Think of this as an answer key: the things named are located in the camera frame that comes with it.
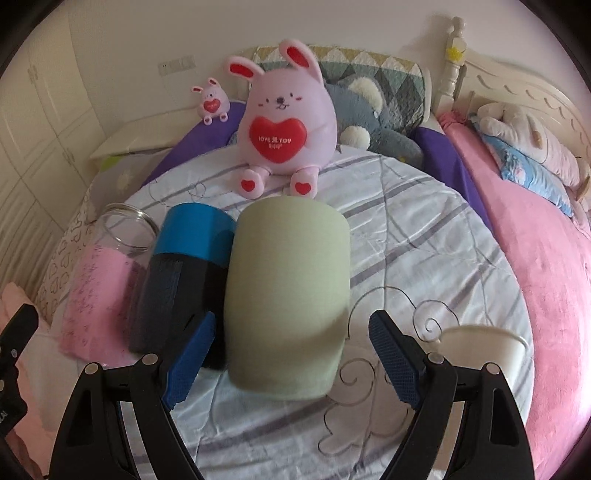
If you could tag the cream wooden headboard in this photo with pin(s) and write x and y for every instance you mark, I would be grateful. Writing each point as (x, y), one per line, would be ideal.
(471, 79)

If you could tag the pink cloth on floor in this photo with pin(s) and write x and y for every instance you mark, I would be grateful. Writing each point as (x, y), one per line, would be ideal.
(46, 379)

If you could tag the grey daisy pillow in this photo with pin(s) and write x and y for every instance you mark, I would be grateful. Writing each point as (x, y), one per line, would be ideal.
(119, 177)

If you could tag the blue cartoon pillow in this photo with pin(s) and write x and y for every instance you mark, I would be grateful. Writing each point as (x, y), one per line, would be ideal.
(526, 172)

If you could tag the pink fleece blanket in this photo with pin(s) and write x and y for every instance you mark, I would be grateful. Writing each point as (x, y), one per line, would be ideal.
(551, 260)

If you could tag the light green cup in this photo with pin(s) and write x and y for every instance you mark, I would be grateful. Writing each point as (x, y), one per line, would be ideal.
(286, 304)

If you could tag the large pink bunny toy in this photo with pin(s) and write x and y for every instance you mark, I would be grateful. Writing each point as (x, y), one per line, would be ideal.
(289, 127)

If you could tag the green diamond quilted cushion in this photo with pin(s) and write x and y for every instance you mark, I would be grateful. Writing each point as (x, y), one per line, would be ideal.
(405, 84)

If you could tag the heart pattern sheet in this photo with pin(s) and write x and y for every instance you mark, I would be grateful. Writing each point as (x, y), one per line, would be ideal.
(63, 261)

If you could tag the cream bedside table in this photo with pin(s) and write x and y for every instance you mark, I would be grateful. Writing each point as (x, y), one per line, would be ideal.
(159, 131)

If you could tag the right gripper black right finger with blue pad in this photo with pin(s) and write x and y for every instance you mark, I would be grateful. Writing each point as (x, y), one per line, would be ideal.
(492, 441)

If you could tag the white pink plush dog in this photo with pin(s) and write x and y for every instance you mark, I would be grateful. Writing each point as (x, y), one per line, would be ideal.
(519, 128)

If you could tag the cream wardrobe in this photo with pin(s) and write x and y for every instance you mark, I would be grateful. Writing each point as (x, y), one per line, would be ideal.
(49, 129)

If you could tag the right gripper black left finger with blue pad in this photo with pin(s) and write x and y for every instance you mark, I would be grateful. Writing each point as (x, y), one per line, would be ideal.
(91, 442)

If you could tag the white striped quilt cover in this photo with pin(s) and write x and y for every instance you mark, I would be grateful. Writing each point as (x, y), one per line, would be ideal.
(418, 251)

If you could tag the pink glass jar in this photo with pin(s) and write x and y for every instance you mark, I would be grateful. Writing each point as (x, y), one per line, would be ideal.
(107, 281)

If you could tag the purple sheet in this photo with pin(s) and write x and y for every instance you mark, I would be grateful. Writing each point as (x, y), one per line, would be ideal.
(444, 163)

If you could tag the white paper cup right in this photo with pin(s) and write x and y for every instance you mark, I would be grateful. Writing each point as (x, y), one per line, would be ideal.
(475, 345)

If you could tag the wall socket plate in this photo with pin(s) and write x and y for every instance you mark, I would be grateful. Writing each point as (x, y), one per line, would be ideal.
(177, 65)

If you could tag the grey plush toy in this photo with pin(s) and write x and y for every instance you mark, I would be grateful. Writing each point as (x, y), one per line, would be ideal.
(364, 118)

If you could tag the small pink bunny toy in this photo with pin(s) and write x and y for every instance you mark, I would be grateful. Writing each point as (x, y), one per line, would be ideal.
(214, 102)

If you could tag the black blue metal tumbler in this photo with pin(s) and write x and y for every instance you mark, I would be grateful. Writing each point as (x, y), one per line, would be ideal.
(186, 277)

